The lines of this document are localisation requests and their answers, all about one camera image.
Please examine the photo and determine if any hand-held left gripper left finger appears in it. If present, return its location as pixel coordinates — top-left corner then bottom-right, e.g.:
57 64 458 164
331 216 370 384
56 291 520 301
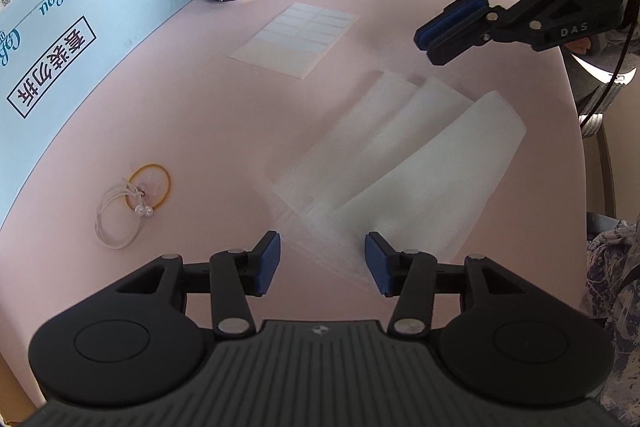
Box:
117 231 281 340

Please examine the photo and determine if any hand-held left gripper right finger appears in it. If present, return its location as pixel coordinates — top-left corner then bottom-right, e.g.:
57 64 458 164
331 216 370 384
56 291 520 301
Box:
365 232 528 340

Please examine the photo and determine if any tan rubber band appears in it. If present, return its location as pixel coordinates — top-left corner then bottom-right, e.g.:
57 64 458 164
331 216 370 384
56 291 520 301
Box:
127 163 172 210

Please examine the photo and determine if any white sticker sheet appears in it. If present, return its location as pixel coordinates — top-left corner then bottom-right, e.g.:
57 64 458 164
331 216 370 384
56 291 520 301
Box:
229 3 361 80

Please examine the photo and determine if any person's camouflage jacket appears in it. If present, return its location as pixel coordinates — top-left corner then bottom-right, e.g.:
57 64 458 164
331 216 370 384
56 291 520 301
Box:
585 214 640 427

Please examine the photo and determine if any light blue labelled cardboard box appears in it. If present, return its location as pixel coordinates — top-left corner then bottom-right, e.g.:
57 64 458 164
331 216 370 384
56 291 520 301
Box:
0 0 201 228

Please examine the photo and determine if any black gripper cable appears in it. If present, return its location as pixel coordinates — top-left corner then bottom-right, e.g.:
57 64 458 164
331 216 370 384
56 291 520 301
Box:
579 0 635 130

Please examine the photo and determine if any white beaded hair tie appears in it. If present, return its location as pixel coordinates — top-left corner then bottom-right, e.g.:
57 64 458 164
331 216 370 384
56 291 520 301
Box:
95 177 153 251

